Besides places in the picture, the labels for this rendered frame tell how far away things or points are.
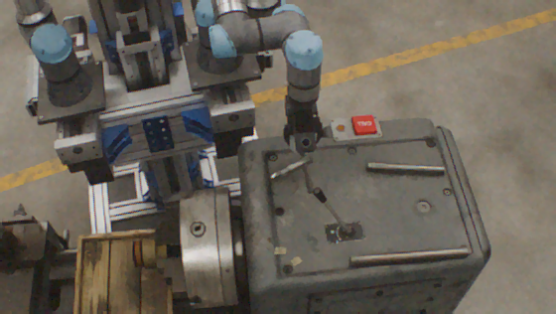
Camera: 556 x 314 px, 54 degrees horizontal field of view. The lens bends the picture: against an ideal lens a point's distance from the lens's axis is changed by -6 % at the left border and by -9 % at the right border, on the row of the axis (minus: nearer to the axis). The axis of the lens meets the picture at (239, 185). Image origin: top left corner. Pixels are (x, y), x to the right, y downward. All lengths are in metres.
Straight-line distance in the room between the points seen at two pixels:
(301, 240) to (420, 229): 0.29
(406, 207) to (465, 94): 2.14
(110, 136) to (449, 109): 2.10
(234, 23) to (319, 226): 0.51
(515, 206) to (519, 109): 0.68
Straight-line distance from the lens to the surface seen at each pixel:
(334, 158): 1.49
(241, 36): 1.25
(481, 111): 3.47
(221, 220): 1.42
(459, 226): 1.44
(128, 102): 1.93
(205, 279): 1.42
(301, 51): 1.17
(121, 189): 2.79
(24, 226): 1.88
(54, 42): 1.74
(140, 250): 1.55
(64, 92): 1.83
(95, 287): 1.79
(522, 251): 3.00
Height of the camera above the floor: 2.45
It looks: 56 degrees down
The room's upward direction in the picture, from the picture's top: 6 degrees counter-clockwise
